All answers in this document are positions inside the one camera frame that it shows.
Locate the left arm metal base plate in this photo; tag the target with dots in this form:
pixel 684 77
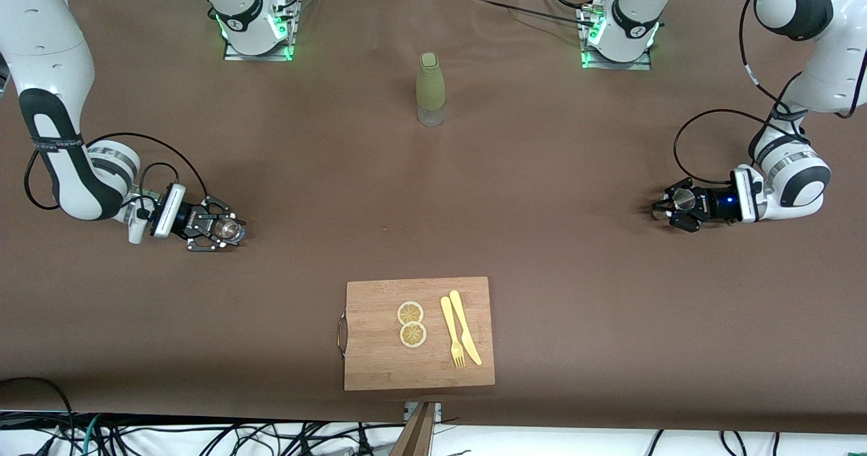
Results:
pixel 613 66

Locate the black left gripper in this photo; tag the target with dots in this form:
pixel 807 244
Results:
pixel 712 206

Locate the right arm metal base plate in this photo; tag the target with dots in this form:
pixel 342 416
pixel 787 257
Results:
pixel 271 57

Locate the yellow plastic fork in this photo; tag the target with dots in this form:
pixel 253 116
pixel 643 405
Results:
pixel 448 320

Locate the silver metal bracket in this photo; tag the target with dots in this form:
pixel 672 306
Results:
pixel 437 410

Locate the green sleeved glass bottle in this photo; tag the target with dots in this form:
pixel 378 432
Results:
pixel 431 87

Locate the steel conical jigger cup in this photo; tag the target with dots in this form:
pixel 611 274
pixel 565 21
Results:
pixel 683 199

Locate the wooden post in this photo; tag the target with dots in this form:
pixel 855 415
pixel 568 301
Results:
pixel 416 436

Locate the clear glass measuring cup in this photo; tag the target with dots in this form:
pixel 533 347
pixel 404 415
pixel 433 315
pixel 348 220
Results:
pixel 230 231

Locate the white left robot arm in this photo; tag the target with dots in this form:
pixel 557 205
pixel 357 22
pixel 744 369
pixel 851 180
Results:
pixel 833 56

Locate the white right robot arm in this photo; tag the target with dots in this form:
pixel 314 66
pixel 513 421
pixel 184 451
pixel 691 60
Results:
pixel 40 36

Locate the wooden cutting board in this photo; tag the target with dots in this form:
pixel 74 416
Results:
pixel 379 361

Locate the yellow plastic knife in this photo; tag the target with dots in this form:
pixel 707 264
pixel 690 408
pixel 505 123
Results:
pixel 465 327

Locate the brown table cover sheet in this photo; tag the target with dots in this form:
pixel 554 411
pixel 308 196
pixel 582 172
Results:
pixel 609 307

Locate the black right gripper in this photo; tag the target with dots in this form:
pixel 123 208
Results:
pixel 186 220

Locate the lemon slice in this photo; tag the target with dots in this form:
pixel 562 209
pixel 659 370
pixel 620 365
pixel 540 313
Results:
pixel 410 312
pixel 413 336

